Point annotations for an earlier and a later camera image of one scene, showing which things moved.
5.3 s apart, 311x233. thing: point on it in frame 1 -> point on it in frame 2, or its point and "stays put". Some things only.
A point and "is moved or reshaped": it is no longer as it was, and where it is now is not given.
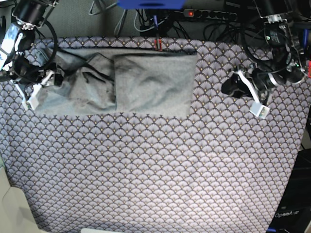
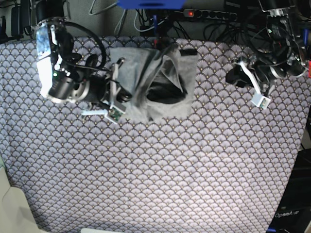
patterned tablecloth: x=222 y=170 stays put
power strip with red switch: x=209 y=13 stays put
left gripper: x=31 y=88 -> x=100 y=89
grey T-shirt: x=96 y=82 is moved or reshaped
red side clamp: x=309 y=69 stays put
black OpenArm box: x=293 y=213 stays put
